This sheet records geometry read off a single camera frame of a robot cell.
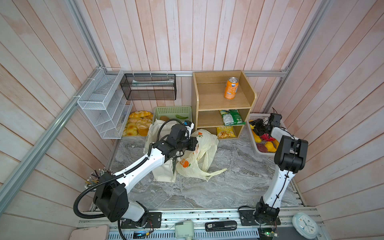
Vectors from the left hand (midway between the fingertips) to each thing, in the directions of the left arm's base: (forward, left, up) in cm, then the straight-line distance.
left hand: (197, 144), depth 79 cm
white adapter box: (-37, +7, -17) cm, 41 cm away
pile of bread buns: (+25, +41, -12) cm, 50 cm away
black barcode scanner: (-35, -10, -15) cm, 40 cm away
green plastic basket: (+42, +19, -17) cm, 49 cm away
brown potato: (+35, +24, -17) cm, 46 cm away
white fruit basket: (+39, -48, -19) cm, 65 cm away
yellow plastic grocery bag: (-9, 0, -4) cm, 10 cm away
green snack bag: (+20, -22, 0) cm, 30 cm away
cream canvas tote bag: (+2, +20, +9) cm, 22 cm away
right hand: (+26, -39, -12) cm, 48 cm away
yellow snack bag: (+21, -21, -16) cm, 34 cm away
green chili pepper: (+39, +11, -19) cm, 45 cm away
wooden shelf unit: (+24, -17, +11) cm, 31 cm away
